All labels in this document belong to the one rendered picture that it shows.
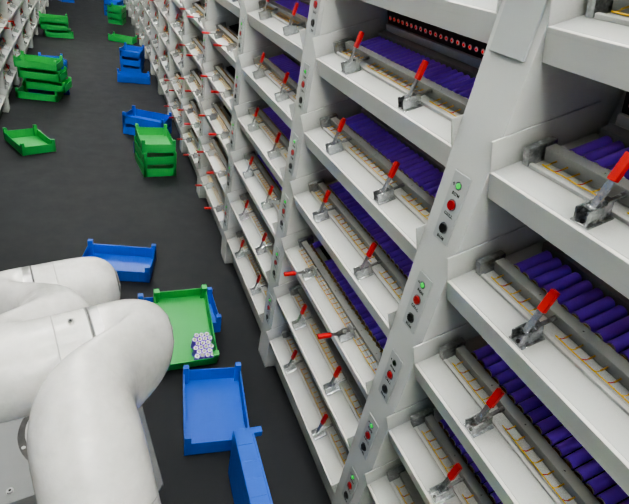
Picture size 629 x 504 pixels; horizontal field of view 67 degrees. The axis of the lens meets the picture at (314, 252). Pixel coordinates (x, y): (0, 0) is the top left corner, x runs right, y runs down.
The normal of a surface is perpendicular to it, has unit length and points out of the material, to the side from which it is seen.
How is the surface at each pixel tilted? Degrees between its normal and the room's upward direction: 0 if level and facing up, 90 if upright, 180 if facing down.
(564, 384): 21
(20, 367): 45
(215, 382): 0
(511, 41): 90
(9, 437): 2
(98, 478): 49
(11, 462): 2
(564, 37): 111
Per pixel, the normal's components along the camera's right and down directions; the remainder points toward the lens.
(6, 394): 0.46, 0.25
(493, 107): -0.92, 0.06
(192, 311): 0.29, -0.56
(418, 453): -0.17, -0.76
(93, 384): 0.41, -0.87
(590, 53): -0.92, 0.36
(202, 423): 0.17, -0.84
